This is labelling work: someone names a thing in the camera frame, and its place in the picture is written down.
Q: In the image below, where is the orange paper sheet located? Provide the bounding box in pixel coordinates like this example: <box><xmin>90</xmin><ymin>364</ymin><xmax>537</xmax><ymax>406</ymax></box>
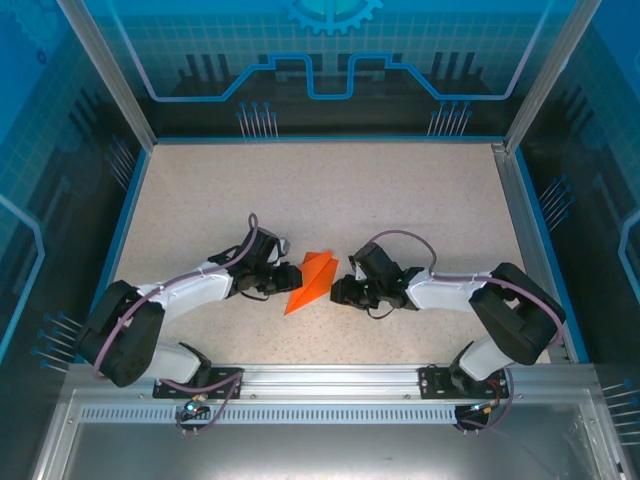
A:
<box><xmin>283</xmin><ymin>249</ymin><xmax>340</xmax><ymax>317</ymax></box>

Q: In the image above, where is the grey metal panel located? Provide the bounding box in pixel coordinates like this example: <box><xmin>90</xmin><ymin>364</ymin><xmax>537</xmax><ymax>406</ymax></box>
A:
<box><xmin>29</xmin><ymin>389</ymin><xmax>626</xmax><ymax>480</ymax></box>

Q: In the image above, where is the long aluminium mounting rail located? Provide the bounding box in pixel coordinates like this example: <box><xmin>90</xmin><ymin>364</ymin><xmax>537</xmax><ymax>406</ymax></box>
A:
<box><xmin>67</xmin><ymin>362</ymin><xmax>596</xmax><ymax>401</ymax></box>

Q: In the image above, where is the slotted grey cable duct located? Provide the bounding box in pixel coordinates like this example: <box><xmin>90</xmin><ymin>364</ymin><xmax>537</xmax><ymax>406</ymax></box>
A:
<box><xmin>78</xmin><ymin>405</ymin><xmax>594</xmax><ymax>426</ymax></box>

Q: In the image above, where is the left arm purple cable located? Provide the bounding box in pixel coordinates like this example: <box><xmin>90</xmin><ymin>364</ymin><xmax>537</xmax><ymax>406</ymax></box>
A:
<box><xmin>92</xmin><ymin>213</ymin><xmax>261</xmax><ymax>436</ymax></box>

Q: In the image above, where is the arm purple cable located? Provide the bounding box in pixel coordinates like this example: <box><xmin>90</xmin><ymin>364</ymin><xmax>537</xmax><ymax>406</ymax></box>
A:
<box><xmin>92</xmin><ymin>213</ymin><xmax>261</xmax><ymax>436</ymax></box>
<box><xmin>367</xmin><ymin>229</ymin><xmax>566</xmax><ymax>436</ymax></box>

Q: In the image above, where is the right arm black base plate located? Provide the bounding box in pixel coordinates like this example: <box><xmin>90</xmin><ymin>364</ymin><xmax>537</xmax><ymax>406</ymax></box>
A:
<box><xmin>418</xmin><ymin>364</ymin><xmax>510</xmax><ymax>400</ymax></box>

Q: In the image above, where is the aluminium side rail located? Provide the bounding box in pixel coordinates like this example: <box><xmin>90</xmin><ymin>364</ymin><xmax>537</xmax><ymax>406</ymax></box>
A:
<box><xmin>492</xmin><ymin>142</ymin><xmax>571</xmax><ymax>364</ymax></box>

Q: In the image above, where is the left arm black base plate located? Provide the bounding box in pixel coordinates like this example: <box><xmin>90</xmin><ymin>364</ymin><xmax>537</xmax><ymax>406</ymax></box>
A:
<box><xmin>152</xmin><ymin>366</ymin><xmax>245</xmax><ymax>400</ymax></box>

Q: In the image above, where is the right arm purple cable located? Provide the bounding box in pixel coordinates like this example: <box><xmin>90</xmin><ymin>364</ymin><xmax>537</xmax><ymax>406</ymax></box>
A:
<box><xmin>367</xmin><ymin>229</ymin><xmax>566</xmax><ymax>436</ymax></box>

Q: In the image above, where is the aluminium corner post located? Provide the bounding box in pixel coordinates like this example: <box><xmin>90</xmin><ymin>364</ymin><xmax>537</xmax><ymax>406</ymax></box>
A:
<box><xmin>54</xmin><ymin>0</ymin><xmax>160</xmax><ymax>151</ymax></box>
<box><xmin>502</xmin><ymin>0</ymin><xmax>591</xmax><ymax>151</ymax></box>

